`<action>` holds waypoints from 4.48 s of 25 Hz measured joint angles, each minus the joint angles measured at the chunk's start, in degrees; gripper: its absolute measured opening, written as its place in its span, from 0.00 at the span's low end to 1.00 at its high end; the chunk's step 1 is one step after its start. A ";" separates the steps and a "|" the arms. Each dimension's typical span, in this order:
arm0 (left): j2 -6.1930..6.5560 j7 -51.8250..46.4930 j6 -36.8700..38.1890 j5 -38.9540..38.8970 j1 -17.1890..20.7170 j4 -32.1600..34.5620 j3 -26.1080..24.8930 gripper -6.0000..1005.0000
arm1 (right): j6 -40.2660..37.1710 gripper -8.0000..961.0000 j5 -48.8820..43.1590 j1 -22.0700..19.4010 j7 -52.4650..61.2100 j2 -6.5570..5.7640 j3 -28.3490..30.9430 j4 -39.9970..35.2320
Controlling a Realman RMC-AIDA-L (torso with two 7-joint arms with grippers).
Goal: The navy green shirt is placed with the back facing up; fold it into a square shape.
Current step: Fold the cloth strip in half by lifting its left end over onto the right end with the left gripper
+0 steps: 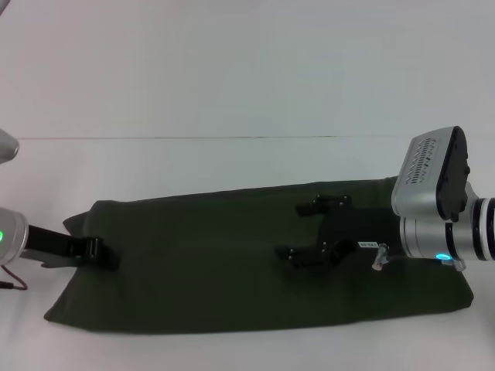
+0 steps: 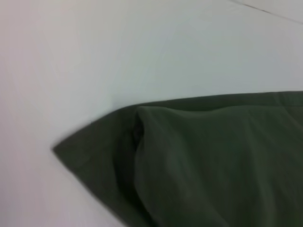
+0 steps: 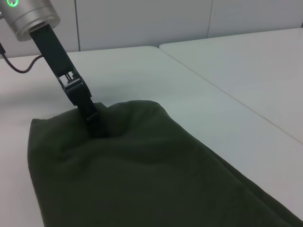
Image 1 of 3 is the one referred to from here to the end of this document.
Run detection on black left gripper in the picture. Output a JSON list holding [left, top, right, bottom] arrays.
[[23, 223, 120, 272]]

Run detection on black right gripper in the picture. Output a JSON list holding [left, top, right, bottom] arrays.
[[274, 193, 403, 271]]

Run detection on dark green t-shirt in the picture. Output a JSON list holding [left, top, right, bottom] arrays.
[[42, 175, 475, 335]]

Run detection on right gripper cable with plug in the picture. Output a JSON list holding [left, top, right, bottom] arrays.
[[370, 242, 469, 274]]

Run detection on gripper cable with plug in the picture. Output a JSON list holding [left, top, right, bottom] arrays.
[[370, 242, 469, 274], [0, 264, 29, 291]]

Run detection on left gripper cable with plug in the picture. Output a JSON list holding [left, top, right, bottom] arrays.
[[0, 264, 29, 291]]

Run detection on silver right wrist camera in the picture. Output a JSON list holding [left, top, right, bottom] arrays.
[[390, 125, 480, 223]]

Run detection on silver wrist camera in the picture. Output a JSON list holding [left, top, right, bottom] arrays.
[[0, 129, 21, 168], [390, 125, 480, 223]]

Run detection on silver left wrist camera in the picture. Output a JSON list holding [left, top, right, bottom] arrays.
[[0, 129, 21, 168]]

